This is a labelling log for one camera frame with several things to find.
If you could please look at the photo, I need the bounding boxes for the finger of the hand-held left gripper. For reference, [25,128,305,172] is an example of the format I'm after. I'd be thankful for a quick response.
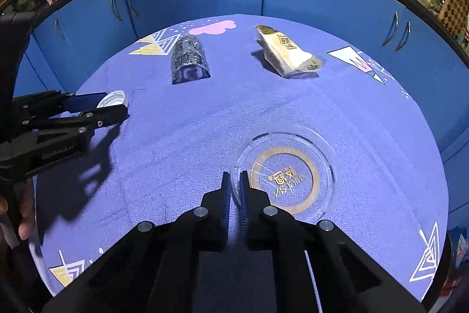
[12,89,108,125]
[21,103,130,137]

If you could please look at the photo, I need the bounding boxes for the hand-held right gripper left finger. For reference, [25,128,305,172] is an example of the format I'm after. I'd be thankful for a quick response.
[41,171,232,313]

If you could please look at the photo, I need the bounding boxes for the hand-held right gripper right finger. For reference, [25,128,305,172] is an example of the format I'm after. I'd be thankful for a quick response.
[240,170,429,313]

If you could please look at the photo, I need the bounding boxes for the white ribbed bottle cap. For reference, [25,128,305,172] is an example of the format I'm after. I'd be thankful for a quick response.
[97,89,128,109]

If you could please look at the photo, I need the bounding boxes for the clear round plastic lid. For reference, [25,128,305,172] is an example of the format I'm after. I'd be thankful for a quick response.
[230,125,337,219]

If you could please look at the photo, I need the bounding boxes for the person's left hand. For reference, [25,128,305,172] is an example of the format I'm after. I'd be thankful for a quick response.
[18,180,36,241]

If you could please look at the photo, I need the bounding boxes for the silver patterned foil packet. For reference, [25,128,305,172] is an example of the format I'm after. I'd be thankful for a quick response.
[170,35,213,85]

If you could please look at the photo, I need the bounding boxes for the beige snack packet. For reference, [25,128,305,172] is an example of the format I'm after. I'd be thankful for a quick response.
[255,25,323,79]

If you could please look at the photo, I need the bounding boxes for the colourful cardboard box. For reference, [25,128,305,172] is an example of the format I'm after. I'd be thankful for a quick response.
[445,225,469,296]

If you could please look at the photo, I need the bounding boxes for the checkered cutting board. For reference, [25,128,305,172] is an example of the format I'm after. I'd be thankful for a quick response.
[438,0,469,39]

